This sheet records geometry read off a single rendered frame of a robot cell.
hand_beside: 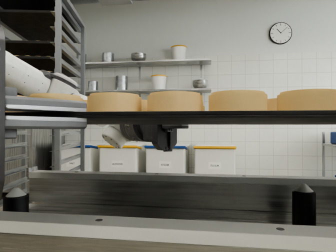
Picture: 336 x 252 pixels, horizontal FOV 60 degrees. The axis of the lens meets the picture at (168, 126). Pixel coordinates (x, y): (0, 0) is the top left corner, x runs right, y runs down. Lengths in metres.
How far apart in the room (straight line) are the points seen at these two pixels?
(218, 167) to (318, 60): 2.17
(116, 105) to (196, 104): 0.07
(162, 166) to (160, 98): 3.60
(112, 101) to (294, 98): 0.15
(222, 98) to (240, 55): 4.34
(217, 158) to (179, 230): 3.53
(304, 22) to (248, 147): 1.98
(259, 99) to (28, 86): 0.76
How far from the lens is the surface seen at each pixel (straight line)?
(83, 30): 2.50
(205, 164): 3.80
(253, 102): 0.24
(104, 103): 0.26
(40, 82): 0.93
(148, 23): 4.81
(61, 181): 0.63
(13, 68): 0.90
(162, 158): 3.83
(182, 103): 0.24
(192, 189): 0.55
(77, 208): 0.58
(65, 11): 2.15
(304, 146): 4.64
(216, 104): 0.25
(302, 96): 0.25
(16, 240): 0.33
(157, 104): 0.25
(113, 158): 3.98
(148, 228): 0.27
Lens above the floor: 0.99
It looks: 1 degrees up
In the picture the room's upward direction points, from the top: straight up
